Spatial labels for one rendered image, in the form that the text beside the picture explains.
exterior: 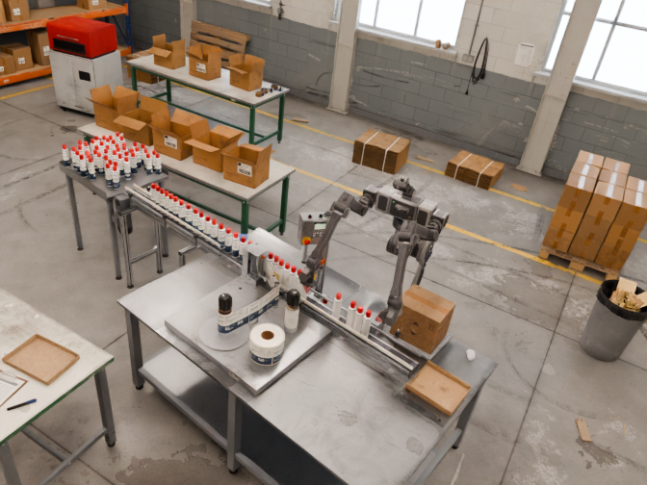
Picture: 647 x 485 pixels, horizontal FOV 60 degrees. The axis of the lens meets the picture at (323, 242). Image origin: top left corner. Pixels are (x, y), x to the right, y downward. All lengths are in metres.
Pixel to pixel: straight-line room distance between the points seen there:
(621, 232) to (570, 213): 0.51
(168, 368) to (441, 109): 6.00
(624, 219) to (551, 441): 2.61
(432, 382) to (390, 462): 0.64
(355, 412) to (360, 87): 6.76
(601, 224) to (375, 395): 3.72
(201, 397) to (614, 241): 4.38
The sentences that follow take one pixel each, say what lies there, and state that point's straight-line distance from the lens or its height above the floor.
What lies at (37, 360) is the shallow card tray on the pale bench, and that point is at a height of 0.80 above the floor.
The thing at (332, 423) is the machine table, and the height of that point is 0.83.
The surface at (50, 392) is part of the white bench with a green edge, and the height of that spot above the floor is 0.80.
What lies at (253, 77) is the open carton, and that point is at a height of 0.95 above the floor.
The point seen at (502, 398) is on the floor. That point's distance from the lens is 4.74.
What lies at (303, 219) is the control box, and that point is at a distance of 3.45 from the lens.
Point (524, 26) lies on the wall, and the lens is 8.25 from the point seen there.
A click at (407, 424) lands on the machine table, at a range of 3.22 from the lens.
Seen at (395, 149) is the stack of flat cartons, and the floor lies 0.31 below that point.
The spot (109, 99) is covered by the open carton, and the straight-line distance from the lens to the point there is 6.53.
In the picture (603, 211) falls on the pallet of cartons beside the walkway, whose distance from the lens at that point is 6.29.
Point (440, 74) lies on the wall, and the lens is 8.67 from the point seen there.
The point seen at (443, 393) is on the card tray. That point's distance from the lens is 3.43.
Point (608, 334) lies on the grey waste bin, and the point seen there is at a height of 0.30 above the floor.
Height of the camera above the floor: 3.28
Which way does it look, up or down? 34 degrees down
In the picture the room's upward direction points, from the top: 7 degrees clockwise
